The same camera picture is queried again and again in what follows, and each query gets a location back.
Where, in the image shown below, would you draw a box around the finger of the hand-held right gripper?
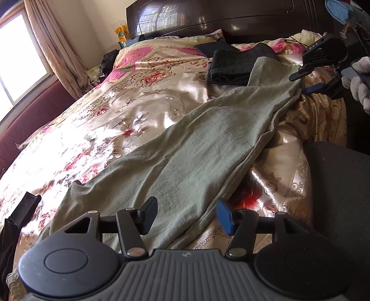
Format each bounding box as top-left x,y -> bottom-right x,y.
302,78 -> 342,95
289,64 -> 321,82

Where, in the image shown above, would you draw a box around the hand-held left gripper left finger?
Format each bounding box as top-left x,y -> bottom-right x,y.
62,197 -> 158,259

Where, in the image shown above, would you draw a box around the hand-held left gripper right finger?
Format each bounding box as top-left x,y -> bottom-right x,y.
217,199 -> 314,259

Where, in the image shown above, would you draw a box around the green pants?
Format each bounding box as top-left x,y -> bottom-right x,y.
29,56 -> 304,258

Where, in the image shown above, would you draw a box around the black pants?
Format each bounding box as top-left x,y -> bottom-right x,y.
0,191 -> 42,285

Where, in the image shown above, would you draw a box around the person's right hand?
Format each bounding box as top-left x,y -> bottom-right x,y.
342,56 -> 370,115

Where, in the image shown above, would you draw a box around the blue cloth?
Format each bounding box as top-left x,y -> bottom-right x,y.
324,0 -> 352,25

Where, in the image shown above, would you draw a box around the folded dark knit garment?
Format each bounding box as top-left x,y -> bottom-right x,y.
206,43 -> 280,86

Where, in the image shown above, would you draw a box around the dark wooden headboard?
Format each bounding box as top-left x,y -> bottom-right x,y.
126,0 -> 328,47

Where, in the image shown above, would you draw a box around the dark flat pad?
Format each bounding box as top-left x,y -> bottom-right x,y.
194,41 -> 232,58

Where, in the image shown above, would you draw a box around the floral satin bedspread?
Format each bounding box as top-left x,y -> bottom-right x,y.
0,36 -> 347,301

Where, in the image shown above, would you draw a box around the person's dark-clothed leg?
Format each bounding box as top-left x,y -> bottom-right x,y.
302,140 -> 370,280

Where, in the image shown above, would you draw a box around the floral pillow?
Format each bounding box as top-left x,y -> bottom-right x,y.
127,29 -> 226,51

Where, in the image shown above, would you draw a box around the pale plastic bag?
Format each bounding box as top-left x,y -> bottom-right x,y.
86,65 -> 105,88

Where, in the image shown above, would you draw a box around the maroon sofa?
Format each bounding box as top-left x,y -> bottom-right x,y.
0,78 -> 78,177

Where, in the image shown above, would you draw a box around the black clothes pile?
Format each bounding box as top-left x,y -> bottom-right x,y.
101,49 -> 121,78

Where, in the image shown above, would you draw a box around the yellow snack bag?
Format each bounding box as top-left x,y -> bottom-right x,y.
114,25 -> 130,48

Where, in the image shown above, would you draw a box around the beige curtain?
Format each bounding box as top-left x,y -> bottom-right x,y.
25,0 -> 87,99

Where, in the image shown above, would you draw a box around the window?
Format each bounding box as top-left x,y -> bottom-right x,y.
0,6 -> 50,122

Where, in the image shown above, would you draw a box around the black cable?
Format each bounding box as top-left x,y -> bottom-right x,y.
288,35 -> 307,47

